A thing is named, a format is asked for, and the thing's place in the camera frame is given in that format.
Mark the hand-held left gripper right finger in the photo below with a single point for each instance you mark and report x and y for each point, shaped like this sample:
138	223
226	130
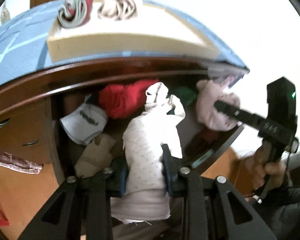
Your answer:
168	175

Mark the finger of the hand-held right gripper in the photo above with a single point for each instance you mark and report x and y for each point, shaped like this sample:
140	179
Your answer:
240	115

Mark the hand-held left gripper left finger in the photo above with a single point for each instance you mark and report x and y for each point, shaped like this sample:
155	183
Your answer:
123	182

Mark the pale pink underwear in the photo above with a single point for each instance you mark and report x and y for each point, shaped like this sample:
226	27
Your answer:
210	110

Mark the dark red knit underwear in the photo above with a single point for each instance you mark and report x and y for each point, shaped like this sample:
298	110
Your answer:
210	136

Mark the wooden desk drawer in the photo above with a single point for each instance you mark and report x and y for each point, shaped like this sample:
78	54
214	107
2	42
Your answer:
187	130

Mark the green underwear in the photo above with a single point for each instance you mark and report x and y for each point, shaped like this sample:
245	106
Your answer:
185	93

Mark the bright red underwear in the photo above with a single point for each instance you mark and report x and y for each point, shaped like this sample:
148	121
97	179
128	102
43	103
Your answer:
120	100

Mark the white gold-rimmed box tray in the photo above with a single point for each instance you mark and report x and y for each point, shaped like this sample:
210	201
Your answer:
127	42

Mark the beige underwear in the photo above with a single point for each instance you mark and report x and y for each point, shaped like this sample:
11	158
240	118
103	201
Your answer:
117	2

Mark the person's right forearm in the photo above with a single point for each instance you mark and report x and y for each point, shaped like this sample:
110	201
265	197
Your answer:
290	210

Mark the wooden side drawer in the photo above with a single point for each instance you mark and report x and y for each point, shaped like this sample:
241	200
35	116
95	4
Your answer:
37	140
15	112

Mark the person's right hand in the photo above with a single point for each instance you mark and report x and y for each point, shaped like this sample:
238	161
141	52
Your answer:
275	171

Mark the tan folded cloth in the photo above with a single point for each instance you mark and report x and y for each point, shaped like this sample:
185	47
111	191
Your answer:
95	155

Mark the person's grey trousers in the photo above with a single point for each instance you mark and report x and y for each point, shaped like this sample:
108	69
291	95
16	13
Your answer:
150	232

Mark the light blue sock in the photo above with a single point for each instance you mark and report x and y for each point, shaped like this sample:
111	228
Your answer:
77	127

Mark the pink hanging cloth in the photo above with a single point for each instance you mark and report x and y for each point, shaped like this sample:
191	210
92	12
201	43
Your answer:
15	161

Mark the dark wooden desk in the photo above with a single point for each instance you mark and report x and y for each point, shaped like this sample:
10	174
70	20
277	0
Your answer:
65	72

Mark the blue checked tablecloth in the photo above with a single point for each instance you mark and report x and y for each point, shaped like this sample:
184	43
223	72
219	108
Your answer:
15	42

